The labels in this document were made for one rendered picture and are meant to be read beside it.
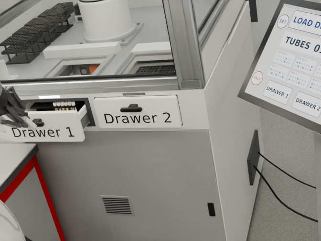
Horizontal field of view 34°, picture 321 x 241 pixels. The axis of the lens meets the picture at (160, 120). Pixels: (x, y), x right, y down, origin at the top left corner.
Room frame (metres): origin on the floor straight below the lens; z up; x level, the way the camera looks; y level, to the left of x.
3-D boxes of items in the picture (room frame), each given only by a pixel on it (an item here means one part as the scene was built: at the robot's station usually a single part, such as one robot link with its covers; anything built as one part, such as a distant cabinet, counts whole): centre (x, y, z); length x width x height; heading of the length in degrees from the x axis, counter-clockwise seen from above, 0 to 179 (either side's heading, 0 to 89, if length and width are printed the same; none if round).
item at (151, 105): (1.56, 0.07, 0.87); 0.29 x 0.02 x 0.11; 68
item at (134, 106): (1.54, 0.08, 0.91); 0.07 x 0.04 x 0.01; 68
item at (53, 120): (1.60, 0.39, 0.87); 0.29 x 0.02 x 0.11; 68
